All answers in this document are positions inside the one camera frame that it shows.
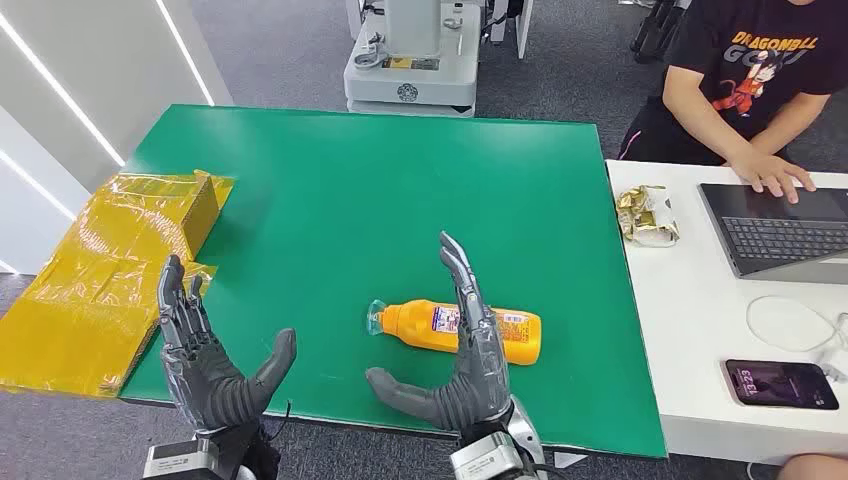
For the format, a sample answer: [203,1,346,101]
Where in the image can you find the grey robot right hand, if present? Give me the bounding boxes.
[364,231,514,433]

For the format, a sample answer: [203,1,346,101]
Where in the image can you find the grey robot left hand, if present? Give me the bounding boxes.
[156,254,299,437]

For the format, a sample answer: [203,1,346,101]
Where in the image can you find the orange plastic bottle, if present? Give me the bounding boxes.
[366,298,543,367]

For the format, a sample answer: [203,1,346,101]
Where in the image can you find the yellow taped flat cardboard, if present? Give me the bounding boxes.
[0,170,236,400]

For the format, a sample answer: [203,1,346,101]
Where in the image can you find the yellow taped cardboard box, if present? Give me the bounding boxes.
[79,170,221,263]

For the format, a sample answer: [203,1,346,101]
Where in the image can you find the white desk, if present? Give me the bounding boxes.
[606,158,848,465]

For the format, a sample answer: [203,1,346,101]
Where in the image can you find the green table mat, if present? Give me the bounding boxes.
[119,103,668,460]

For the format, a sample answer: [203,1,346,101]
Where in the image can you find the crumpled gold foil wrapper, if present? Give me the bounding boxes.
[615,184,682,249]

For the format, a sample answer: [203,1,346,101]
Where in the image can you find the black smartphone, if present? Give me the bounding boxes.
[724,358,840,411]

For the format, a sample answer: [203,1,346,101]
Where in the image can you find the dark grey laptop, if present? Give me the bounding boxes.
[697,183,848,286]

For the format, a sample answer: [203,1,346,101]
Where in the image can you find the person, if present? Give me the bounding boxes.
[617,0,848,205]
[775,453,848,480]

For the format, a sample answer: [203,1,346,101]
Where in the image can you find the white charger adapter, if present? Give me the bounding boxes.
[818,344,848,384]

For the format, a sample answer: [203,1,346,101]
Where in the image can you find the person's right hand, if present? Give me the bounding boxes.
[728,150,817,205]

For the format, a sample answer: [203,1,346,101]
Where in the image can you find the black stand legs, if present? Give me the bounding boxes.
[629,0,694,66]

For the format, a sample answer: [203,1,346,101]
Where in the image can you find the white cable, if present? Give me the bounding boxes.
[745,294,848,356]

